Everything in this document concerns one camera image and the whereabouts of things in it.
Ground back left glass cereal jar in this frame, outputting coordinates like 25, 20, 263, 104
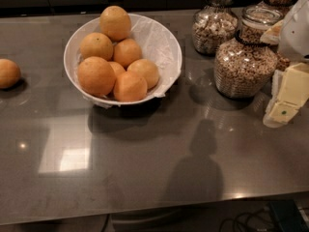
192, 0, 239, 55

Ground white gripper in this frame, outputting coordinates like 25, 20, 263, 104
260, 0, 309, 128

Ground front left orange in bowl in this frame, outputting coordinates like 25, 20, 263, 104
77, 56, 116, 97

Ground upper left orange in bowl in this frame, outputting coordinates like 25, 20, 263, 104
79, 32, 114, 61

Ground dark box under table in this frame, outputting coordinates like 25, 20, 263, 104
268, 200, 309, 232

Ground white bowl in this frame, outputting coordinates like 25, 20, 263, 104
63, 13, 183, 107

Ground top orange in bowl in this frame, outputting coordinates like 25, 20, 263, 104
99, 6, 131, 42

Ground front glass cereal jar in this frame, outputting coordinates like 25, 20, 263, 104
213, 6, 283, 99

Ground black cables under table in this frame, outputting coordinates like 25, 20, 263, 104
218, 206, 274, 232

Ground small hidden orange in bowl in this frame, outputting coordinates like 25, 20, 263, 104
109, 61, 126, 76

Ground middle orange in bowl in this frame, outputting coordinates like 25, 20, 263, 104
113, 39, 142, 68

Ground orange on table left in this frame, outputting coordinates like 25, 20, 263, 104
0, 59, 21, 89

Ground white paper bowl liner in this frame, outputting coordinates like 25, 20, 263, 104
75, 15, 182, 109

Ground right orange in bowl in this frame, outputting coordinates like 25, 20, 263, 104
127, 59, 159, 89

